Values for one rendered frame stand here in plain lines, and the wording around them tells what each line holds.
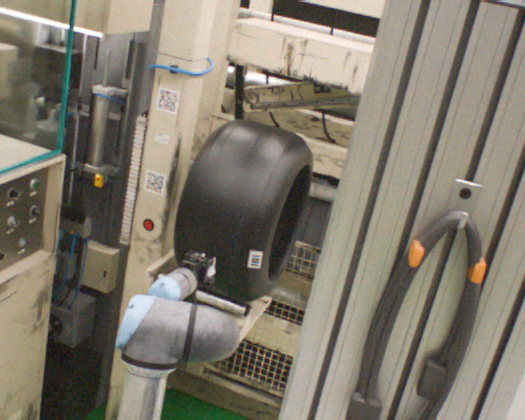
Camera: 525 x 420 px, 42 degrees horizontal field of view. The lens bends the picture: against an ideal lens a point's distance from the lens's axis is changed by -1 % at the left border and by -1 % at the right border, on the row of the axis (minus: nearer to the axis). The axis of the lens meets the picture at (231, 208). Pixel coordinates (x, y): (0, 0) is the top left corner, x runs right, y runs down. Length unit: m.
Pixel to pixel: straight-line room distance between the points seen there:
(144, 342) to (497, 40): 0.92
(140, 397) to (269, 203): 0.86
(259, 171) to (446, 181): 1.40
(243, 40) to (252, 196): 0.64
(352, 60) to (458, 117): 1.66
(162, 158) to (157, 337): 1.08
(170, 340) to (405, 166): 0.77
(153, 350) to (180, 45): 1.17
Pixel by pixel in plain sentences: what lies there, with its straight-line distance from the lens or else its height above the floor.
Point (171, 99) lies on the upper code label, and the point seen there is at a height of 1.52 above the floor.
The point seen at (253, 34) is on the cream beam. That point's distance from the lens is 2.46.
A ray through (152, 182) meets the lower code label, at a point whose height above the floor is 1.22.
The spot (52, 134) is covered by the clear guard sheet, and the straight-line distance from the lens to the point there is 2.35.
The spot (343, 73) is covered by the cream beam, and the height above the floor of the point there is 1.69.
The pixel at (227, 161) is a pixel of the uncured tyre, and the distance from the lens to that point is 2.13.
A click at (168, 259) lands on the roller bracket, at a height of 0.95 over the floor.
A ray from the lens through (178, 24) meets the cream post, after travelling 2.28.
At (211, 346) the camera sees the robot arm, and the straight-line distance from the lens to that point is 1.39.
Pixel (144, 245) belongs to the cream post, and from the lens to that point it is 2.49.
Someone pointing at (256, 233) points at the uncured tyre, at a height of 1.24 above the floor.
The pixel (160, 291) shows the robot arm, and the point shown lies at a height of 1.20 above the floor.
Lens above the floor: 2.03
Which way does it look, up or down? 21 degrees down
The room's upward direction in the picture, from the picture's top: 11 degrees clockwise
